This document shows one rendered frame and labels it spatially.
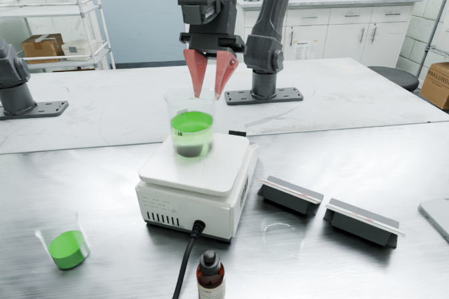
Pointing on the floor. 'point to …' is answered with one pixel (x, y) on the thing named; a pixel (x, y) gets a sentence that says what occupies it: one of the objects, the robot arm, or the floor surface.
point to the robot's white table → (111, 132)
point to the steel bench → (356, 257)
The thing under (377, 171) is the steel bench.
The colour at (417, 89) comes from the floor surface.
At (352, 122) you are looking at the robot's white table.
